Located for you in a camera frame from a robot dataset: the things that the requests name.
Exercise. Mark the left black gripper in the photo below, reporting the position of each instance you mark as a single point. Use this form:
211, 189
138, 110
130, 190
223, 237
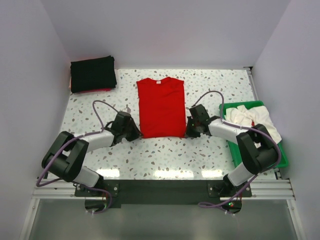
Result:
136, 133

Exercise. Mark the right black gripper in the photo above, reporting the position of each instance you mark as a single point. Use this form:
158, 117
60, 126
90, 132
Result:
189, 133

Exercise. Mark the red t-shirt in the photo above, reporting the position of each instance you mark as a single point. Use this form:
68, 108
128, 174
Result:
162, 111

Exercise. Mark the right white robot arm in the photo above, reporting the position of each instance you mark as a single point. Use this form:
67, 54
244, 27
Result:
258, 151

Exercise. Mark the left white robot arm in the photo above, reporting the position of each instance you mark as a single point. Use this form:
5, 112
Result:
66, 155

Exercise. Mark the white t-shirt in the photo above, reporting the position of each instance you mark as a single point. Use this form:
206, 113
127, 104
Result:
249, 117

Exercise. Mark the folded black t-shirt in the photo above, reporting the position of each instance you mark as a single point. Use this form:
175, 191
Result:
97, 74

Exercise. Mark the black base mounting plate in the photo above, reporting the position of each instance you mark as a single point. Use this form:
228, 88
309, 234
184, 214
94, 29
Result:
218, 194

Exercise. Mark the green plastic bin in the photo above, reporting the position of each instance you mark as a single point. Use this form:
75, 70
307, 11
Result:
250, 104

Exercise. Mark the aluminium frame rail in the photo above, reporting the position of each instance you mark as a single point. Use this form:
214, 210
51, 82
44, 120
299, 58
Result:
260, 190

